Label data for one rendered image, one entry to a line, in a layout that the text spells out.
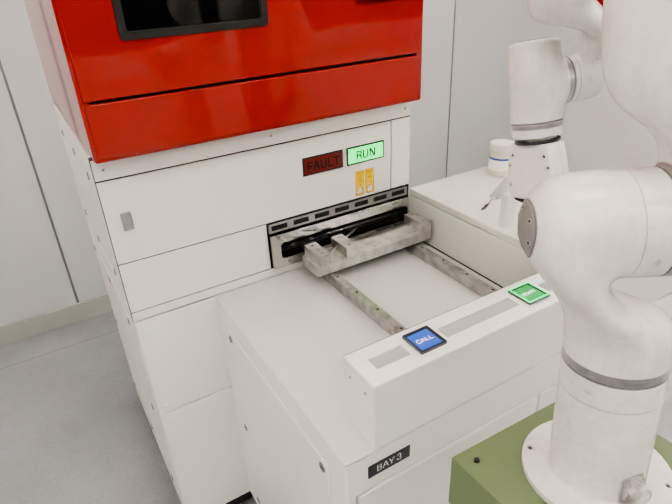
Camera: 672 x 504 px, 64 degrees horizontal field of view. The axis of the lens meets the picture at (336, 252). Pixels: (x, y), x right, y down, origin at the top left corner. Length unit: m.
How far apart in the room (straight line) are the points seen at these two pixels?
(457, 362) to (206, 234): 0.67
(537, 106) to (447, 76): 2.66
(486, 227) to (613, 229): 0.80
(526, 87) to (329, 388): 0.65
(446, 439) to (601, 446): 0.40
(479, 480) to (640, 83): 0.53
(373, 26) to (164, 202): 0.62
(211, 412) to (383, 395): 0.80
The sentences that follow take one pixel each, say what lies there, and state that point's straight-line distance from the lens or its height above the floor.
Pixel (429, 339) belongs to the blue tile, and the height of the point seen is 0.96.
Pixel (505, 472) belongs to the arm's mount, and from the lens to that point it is 0.84.
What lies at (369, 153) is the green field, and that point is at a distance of 1.47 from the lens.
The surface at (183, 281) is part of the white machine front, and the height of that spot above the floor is 0.89.
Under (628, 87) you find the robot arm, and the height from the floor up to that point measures 1.43.
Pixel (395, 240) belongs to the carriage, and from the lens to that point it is 1.47.
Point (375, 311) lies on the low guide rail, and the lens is 1.23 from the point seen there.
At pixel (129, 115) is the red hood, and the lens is 1.15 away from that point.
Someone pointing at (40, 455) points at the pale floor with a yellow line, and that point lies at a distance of 2.39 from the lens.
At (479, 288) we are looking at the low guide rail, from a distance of 1.35.
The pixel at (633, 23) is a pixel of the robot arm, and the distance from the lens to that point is 0.61.
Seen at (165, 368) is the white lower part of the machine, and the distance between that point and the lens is 1.47.
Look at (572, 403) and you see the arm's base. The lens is 0.74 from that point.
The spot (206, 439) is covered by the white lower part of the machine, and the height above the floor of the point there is 0.37.
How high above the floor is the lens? 1.55
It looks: 28 degrees down
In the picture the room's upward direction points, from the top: 3 degrees counter-clockwise
